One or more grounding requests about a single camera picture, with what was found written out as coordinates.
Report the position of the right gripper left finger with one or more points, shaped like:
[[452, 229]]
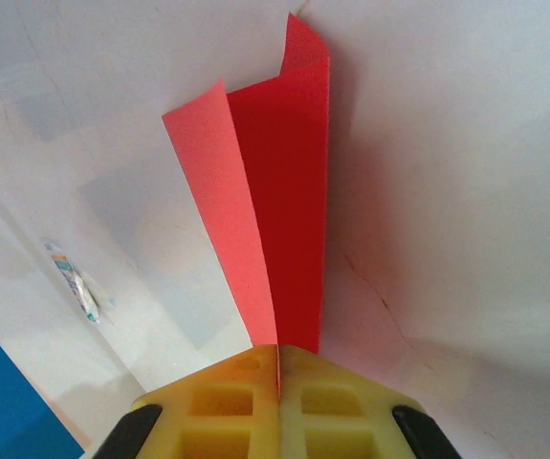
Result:
[[207, 411]]

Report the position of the small printed sachet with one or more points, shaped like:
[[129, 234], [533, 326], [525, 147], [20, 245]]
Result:
[[81, 287]]

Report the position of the red paper sheet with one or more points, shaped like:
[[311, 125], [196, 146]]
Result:
[[284, 191]]

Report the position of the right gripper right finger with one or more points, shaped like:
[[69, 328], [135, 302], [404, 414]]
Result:
[[351, 416]]

